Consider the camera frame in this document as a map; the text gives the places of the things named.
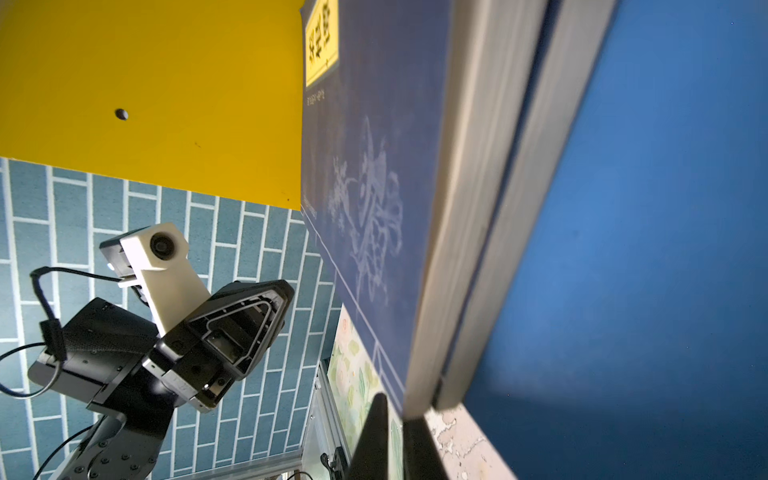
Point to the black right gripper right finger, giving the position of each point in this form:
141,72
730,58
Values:
421,460

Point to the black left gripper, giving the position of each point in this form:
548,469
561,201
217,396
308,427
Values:
112,353

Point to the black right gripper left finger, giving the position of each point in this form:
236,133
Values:
370,459

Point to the blue book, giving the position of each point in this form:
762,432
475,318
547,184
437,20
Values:
569,43
410,108

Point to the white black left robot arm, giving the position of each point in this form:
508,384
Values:
126,440

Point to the yellow pink blue bookshelf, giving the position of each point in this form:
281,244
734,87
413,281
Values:
632,343

